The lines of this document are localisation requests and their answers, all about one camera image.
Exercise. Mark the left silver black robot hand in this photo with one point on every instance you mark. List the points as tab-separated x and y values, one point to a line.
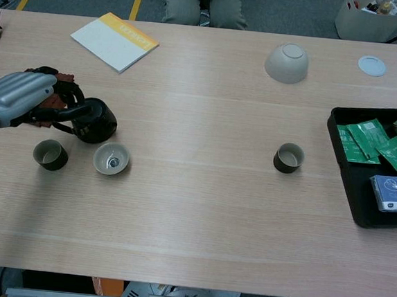
15	94

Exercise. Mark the dark green cup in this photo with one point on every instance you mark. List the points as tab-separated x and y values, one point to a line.
57	164
287	167

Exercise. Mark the black cast iron teapot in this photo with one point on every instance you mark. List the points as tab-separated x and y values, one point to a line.
96	125

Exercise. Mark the white robot base chassis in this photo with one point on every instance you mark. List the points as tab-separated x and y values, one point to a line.
178	294

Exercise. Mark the brown folded cloth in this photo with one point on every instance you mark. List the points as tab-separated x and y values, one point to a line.
65	77

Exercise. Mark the shallow beige cup with knob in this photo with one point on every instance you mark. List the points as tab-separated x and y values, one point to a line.
102	157

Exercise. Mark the white yellow Lexicon booklet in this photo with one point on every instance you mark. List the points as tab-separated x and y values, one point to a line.
110	43

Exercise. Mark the seated person in khaki trousers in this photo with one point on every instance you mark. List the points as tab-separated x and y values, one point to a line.
179	8

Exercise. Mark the orange object under table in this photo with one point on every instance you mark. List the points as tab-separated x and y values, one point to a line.
106	286

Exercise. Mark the beige upturned bowl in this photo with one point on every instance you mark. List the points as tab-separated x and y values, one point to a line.
285	67

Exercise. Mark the white storage bin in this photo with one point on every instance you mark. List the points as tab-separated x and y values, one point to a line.
362	24

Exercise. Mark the black plastic tray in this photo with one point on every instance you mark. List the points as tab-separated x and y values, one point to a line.
358	190

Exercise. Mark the grey round table cap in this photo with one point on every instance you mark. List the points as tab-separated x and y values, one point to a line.
372	65

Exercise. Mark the blue tissue pack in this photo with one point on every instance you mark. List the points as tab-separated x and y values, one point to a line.
389	193

